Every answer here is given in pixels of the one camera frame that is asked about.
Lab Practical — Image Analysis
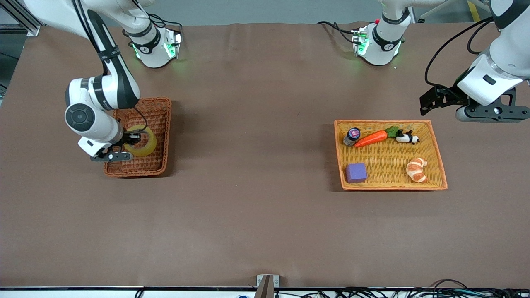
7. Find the aluminium frame profile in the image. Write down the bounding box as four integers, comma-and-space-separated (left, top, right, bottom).
0, 0, 41, 37

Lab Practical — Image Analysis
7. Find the brown table cover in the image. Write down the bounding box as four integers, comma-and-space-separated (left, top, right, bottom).
0, 23, 530, 288

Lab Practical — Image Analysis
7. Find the toy croissant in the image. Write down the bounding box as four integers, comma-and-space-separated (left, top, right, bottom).
406, 157, 428, 183

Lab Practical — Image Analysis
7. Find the black base cable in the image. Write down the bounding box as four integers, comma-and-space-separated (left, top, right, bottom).
143, 12, 184, 36
318, 21, 357, 44

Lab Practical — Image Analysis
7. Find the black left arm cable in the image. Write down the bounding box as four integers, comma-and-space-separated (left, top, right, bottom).
424, 16, 496, 90

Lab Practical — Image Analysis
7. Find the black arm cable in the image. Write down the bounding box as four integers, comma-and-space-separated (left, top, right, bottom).
71, 0, 149, 132
424, 16, 496, 90

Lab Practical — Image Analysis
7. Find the purple cube block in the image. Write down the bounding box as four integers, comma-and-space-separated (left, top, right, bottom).
345, 163, 368, 184

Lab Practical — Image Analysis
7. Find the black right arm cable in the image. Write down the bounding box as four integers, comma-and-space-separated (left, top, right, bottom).
71, 0, 149, 132

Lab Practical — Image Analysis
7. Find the metal bracket with post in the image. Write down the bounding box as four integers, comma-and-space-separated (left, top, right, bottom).
254, 274, 280, 298

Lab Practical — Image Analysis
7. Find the brown wicker basket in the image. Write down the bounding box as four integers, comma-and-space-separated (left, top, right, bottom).
104, 97, 172, 178

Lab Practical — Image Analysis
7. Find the yellowish clear tape roll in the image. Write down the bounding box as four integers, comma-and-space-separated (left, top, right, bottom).
123, 125, 158, 158

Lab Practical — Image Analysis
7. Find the orange toy carrot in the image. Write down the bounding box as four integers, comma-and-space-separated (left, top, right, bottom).
354, 126, 400, 148

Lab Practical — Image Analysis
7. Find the small dark-capped bottle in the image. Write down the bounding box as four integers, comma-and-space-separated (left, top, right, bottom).
343, 127, 361, 147

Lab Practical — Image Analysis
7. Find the orange wicker basket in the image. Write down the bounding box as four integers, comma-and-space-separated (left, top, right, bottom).
334, 119, 448, 191

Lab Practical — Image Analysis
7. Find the black cable bundle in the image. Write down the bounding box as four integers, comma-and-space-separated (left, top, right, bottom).
290, 279, 530, 298

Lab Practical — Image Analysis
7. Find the white table edge rail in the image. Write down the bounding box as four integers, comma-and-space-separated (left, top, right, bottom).
0, 286, 530, 298

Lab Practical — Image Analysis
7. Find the black white panda figure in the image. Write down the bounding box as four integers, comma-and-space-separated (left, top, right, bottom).
395, 130, 420, 145

